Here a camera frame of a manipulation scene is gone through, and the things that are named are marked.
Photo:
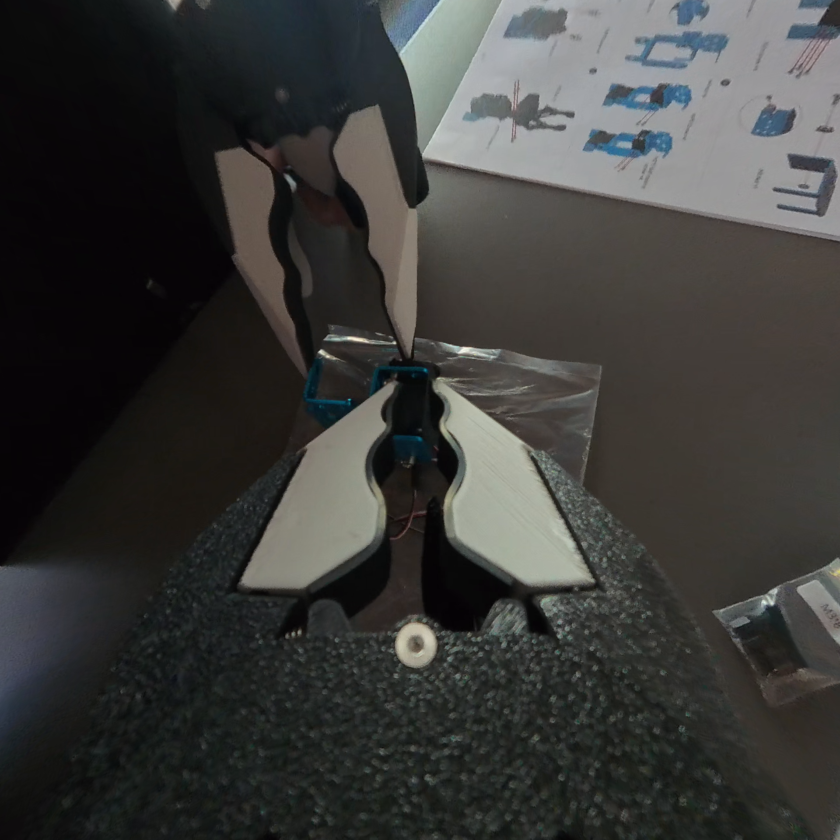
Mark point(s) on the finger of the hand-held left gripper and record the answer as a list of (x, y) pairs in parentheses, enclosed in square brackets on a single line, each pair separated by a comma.
[(249, 210), (387, 197)]

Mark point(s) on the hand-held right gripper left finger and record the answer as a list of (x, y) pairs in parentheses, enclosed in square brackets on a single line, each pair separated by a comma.
[(315, 518)]

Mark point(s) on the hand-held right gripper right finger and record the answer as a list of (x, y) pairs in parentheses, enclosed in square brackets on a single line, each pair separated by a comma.
[(518, 518)]

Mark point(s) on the blue perforated metal bracket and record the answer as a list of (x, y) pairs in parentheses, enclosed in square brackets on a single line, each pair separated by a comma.
[(321, 403)]

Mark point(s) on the person's left hand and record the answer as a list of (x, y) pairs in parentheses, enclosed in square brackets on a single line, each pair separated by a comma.
[(328, 211)]

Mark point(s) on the large clear plastic bag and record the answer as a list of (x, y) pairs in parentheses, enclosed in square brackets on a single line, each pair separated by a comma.
[(525, 394)]

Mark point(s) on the white instruction manual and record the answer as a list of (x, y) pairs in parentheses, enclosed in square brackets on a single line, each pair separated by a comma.
[(656, 131)]

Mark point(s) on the zip bag with black parts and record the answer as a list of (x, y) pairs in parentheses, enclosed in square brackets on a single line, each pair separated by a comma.
[(787, 630)]

